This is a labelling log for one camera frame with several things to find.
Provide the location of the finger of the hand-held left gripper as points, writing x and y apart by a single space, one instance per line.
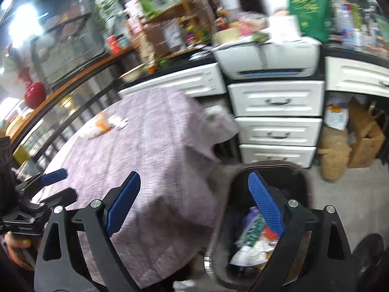
57 196
54 176

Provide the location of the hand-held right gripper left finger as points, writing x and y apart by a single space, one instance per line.
121 202

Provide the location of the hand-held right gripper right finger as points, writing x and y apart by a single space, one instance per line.
264 203

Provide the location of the green tissue packet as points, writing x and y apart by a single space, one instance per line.
252 229

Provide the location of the red-orange wrapper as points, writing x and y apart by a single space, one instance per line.
270 234

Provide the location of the black trash bin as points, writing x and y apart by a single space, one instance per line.
235 191

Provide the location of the white plastic trash bag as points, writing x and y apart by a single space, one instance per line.
249 254

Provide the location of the person's left hand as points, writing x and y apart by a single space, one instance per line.
18 245

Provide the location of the purple plastic wrapper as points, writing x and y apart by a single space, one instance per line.
254 215

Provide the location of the purple tablecloth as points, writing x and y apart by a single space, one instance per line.
146 164

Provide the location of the white bottle with orange label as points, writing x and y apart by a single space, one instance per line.
97 124

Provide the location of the white three-drawer cabinet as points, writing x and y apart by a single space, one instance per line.
276 124

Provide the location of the crumpled white wrapper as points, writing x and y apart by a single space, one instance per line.
117 121

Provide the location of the red vase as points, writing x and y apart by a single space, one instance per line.
34 95

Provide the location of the brown paper bag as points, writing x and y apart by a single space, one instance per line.
334 153

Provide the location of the wooden railing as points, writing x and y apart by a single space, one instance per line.
76 76

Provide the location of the cardboard box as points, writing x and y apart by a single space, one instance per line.
366 137

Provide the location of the cream bowl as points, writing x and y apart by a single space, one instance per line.
132 73

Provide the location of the long white cabinet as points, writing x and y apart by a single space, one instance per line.
182 80

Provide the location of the red can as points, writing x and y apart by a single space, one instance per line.
113 44

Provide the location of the white printer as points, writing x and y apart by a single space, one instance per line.
267 57

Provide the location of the teal can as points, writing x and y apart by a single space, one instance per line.
124 41

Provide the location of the beige paper bag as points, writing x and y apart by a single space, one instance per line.
149 50

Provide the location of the white desk drawer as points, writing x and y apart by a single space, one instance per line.
355 74

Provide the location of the yellow box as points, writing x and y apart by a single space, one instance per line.
226 36

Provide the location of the pink box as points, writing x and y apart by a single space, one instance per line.
133 15

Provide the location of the green tote bag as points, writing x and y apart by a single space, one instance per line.
310 9

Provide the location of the wooden shelf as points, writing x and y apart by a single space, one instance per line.
188 9

